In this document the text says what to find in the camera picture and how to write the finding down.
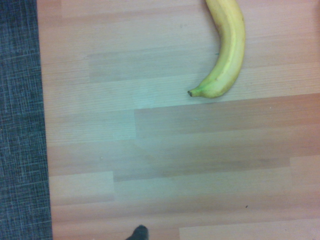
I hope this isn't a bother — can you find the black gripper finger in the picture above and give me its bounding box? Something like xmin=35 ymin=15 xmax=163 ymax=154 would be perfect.
xmin=125 ymin=224 xmax=150 ymax=240

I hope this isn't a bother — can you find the yellow banana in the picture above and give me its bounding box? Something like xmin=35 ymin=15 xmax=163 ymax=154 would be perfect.
xmin=187 ymin=0 xmax=246 ymax=99

